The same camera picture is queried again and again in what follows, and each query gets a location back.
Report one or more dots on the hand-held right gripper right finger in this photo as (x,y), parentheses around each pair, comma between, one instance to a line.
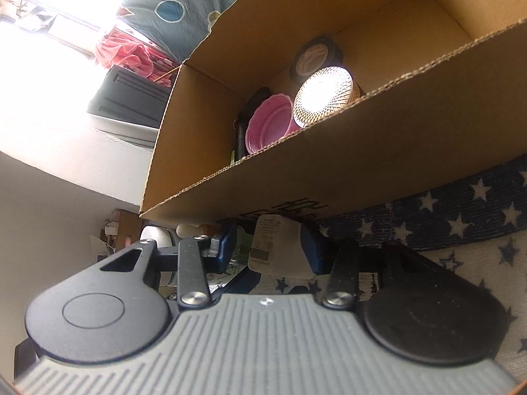
(313,251)

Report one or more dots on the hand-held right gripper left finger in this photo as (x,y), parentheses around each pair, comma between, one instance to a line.
(225,251)

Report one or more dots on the white power adapter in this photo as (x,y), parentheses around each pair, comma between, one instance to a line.
(271,242)

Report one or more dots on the large cardboard box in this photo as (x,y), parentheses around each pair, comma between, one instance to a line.
(370,164)

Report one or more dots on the pink plastic lid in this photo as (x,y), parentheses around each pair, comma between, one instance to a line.
(267,123)

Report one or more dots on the rose gold patterned jar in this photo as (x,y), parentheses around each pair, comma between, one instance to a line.
(321,94)

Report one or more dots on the black tape roll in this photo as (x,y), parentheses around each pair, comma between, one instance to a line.
(319,47)

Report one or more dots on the white rounded object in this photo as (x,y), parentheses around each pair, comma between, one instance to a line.
(156,238)

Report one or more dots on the blue star-print sofa cover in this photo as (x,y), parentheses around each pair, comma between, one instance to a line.
(473,210)

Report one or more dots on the dark grey slatted panel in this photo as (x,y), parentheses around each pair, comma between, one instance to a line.
(127,94)

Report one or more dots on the pink hanging cloth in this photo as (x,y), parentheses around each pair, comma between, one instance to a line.
(123,53)

